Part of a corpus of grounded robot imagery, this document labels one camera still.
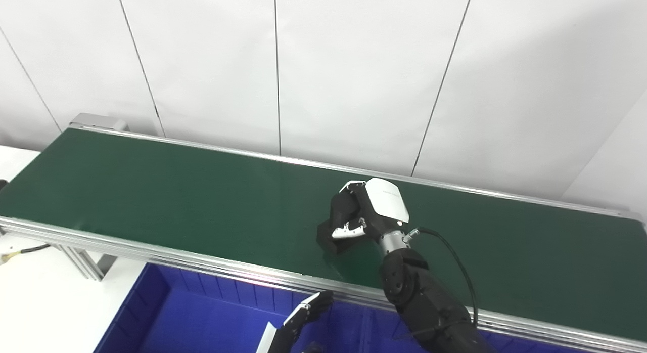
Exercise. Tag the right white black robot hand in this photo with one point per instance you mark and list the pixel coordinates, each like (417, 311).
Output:
(386, 204)

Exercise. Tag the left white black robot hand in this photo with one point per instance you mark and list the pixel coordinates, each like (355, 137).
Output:
(290, 327)

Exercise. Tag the black cylinder-on-block part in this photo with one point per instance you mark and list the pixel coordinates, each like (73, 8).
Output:
(343, 211)

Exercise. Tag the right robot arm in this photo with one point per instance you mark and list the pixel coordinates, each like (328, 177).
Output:
(424, 302)

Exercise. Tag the blue plastic bin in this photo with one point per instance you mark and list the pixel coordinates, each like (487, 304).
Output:
(376, 327)
(202, 317)

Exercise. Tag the green conveyor belt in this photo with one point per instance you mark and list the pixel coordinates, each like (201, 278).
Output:
(177, 201)

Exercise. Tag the aluminium conveyor leg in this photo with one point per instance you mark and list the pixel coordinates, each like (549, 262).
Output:
(86, 262)

